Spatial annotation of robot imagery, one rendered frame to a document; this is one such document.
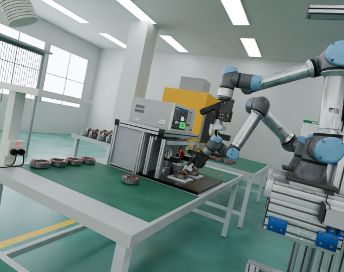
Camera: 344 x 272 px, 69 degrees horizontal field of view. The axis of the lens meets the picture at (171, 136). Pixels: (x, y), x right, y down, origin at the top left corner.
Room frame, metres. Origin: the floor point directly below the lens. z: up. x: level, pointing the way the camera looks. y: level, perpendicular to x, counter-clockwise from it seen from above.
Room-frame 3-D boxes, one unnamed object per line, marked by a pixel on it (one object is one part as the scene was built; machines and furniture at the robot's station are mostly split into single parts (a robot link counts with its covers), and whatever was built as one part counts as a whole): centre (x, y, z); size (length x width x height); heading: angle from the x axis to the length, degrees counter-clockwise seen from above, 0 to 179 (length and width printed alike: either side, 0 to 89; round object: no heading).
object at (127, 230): (2.09, 0.04, 0.72); 2.20 x 1.01 x 0.05; 154
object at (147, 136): (2.10, 0.04, 0.92); 0.66 x 0.01 x 0.30; 154
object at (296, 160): (1.74, -0.92, 1.09); 0.15 x 0.15 x 0.10
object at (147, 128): (2.13, 0.10, 1.09); 0.68 x 0.44 x 0.05; 154
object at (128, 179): (1.56, 0.20, 0.77); 0.11 x 0.11 x 0.04
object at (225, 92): (1.27, -0.22, 1.37); 0.08 x 0.08 x 0.05
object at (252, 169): (4.21, -1.05, 0.37); 1.85 x 1.10 x 0.75; 154
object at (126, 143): (1.87, 0.32, 0.91); 0.28 x 0.03 x 0.32; 64
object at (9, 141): (1.43, 0.74, 0.98); 0.37 x 0.35 x 0.46; 154
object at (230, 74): (1.27, -0.22, 1.45); 0.09 x 0.08 x 0.11; 76
